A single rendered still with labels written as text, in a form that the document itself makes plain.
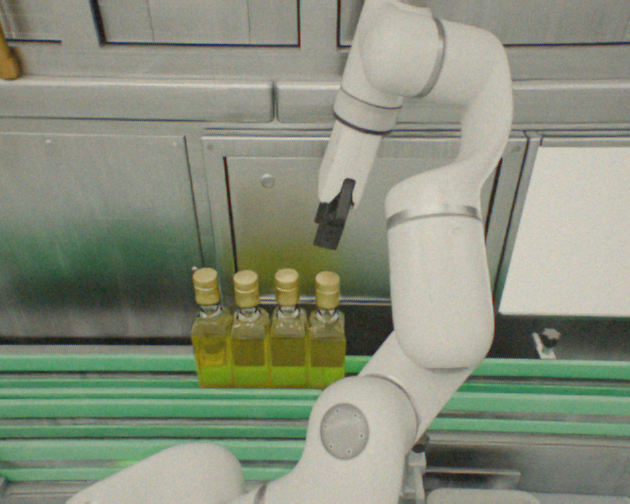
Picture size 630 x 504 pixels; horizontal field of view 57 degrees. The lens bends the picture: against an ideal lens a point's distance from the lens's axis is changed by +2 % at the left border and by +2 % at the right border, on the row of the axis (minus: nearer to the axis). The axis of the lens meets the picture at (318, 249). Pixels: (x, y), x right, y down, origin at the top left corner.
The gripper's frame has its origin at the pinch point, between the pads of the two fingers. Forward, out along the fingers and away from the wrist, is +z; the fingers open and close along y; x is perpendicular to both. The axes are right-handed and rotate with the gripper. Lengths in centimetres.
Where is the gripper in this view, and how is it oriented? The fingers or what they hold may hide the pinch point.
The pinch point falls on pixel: (328, 224)
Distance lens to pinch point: 75.8
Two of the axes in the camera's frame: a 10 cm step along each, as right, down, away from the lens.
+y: -0.2, 5.7, -8.2
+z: -2.6, 7.9, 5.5
